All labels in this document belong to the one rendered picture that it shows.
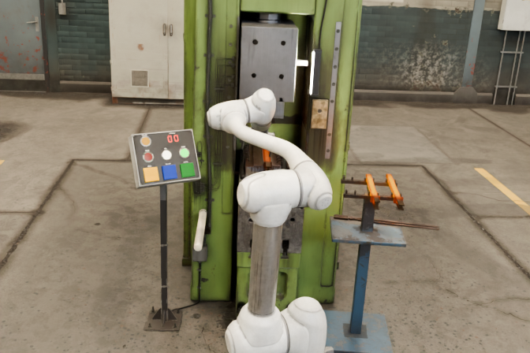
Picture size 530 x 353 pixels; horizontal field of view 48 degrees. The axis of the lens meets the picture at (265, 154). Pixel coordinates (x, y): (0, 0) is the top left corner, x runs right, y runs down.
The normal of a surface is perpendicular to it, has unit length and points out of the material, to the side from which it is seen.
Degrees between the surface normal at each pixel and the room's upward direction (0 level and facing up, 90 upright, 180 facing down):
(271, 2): 90
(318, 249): 90
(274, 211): 100
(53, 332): 0
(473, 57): 90
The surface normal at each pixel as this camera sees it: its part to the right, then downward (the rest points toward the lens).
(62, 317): 0.04, -0.95
